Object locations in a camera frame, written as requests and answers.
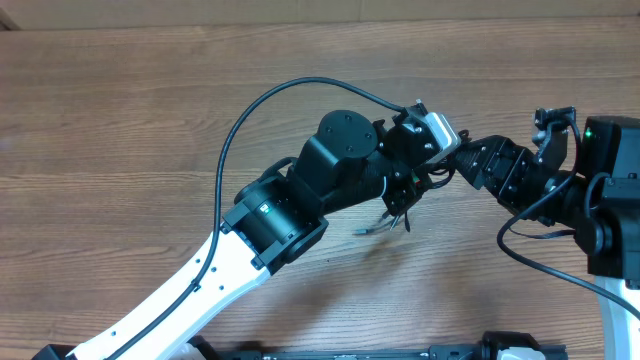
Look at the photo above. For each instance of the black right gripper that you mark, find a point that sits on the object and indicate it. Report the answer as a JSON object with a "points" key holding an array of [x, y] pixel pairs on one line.
{"points": [[514, 162]]}

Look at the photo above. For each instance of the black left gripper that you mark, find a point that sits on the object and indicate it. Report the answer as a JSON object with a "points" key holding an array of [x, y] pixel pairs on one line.
{"points": [[408, 191]]}

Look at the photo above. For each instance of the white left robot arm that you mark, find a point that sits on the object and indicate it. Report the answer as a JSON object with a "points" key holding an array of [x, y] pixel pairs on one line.
{"points": [[273, 221]]}

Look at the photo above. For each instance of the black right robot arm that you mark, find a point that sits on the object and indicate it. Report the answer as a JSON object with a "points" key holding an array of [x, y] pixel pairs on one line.
{"points": [[585, 179]]}

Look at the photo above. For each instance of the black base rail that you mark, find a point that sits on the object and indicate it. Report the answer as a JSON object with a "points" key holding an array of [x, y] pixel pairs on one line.
{"points": [[494, 345]]}

